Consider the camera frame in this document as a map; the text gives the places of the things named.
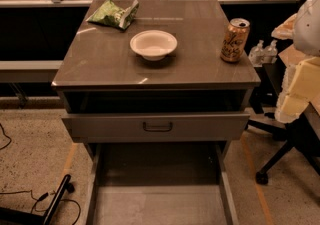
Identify clear plastic bottle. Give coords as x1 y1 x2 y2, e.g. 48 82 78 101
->
263 40 278 63
249 40 264 67

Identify open grey bottom drawer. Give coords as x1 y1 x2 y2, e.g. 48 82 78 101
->
84 142 240 225

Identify grey drawer cabinet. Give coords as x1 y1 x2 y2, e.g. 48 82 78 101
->
52 0 260 143

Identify clear plastic bottle left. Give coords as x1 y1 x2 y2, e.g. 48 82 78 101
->
249 40 264 67

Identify green jalapeno chip bag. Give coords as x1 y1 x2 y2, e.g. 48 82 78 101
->
87 0 139 30

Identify yellow foam block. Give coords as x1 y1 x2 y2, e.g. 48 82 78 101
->
275 57 320 123

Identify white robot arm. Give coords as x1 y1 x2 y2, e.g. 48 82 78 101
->
293 0 320 56

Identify black stand leg with wheel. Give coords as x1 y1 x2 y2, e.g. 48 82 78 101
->
0 174 74 225

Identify black office chair base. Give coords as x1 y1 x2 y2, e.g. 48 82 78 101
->
247 115 320 185

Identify black drawer handle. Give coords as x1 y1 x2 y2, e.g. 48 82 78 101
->
142 122 173 132

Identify grey middle drawer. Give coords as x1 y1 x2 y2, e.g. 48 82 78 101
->
62 112 249 143

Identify black floor cable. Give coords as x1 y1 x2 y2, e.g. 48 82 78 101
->
0 122 82 225

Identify orange soda can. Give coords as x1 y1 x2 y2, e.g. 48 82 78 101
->
220 18 250 63

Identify clear plastic bottle right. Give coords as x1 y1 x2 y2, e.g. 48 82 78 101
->
263 40 278 63

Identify white paper bowl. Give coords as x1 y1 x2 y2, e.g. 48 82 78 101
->
130 30 178 61

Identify brown side table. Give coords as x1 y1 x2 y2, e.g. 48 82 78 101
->
278 45 320 138

